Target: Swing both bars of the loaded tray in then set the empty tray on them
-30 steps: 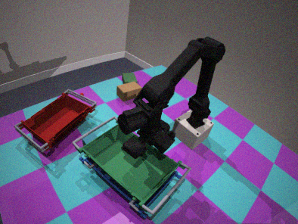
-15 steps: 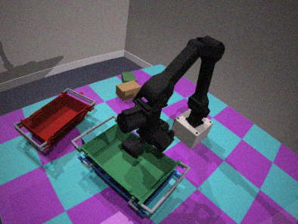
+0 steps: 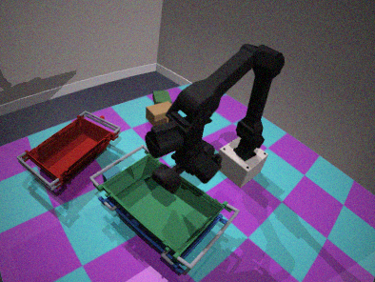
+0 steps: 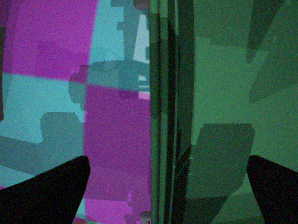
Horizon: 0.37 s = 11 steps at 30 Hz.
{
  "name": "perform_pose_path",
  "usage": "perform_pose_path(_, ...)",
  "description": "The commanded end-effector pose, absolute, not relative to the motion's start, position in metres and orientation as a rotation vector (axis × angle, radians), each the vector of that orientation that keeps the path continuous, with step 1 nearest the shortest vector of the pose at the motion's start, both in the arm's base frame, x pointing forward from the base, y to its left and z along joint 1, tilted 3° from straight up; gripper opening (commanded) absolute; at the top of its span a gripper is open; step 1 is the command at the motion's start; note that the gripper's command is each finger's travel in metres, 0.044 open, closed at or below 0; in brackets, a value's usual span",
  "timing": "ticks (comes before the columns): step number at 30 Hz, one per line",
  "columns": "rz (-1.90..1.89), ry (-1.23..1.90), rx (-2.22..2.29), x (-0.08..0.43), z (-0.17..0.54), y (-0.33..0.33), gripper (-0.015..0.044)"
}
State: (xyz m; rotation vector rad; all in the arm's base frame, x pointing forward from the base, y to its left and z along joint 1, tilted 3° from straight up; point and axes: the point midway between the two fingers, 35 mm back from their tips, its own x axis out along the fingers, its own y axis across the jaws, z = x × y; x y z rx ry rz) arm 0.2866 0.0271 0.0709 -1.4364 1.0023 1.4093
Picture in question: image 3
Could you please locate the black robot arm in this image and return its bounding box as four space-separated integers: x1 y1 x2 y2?
145 44 285 184

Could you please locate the tan cardboard box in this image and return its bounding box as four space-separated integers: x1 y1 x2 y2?
146 101 171 126

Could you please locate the blue plastic tray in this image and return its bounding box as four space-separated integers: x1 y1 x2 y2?
98 196 227 274

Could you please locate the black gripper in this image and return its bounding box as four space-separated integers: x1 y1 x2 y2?
152 139 215 194

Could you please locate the red plastic tray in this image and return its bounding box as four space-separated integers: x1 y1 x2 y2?
17 111 121 187

